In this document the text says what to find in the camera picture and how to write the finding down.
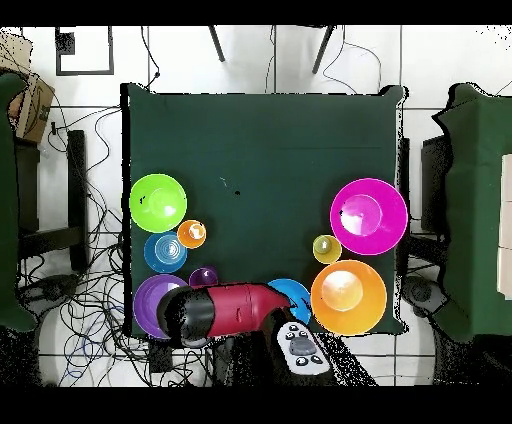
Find orange cup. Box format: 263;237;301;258
176;219;208;250

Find dark green table cloth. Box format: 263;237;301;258
120;82;406;337

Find yellow cup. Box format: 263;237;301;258
312;234;343;265

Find purple cup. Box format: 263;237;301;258
188;266;220;288

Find lime green bowl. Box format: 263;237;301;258
129;173;188;234

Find shallow blue bowl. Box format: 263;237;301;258
143;230;188;275

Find deep blue bowl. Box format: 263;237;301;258
266;278;312;326

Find pink bowl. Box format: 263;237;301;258
329;177;409;256

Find large yellow-orange bowl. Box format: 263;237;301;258
310;259;388;336

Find purple bowl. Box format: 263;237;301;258
132;273;189;340

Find black tripod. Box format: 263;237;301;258
207;25;337;75

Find black power box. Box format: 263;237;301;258
148;339;174;373

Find black box stand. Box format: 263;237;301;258
420;134;452;233

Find black bench stand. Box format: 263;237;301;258
15;129;90;273

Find dark grey round base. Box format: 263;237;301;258
401;275;448;317
19;273;81;317

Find green cloth covered table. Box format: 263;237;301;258
431;82;512;344
0;71;37;333

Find cardboard box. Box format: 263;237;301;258
0;29;56;145

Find white boxes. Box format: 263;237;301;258
496;153;512;299

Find black cable with plug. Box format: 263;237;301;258
139;25;162;91

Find tangle of black cables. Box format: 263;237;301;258
17;105;209;388

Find black square frame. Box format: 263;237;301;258
54;26;115;76

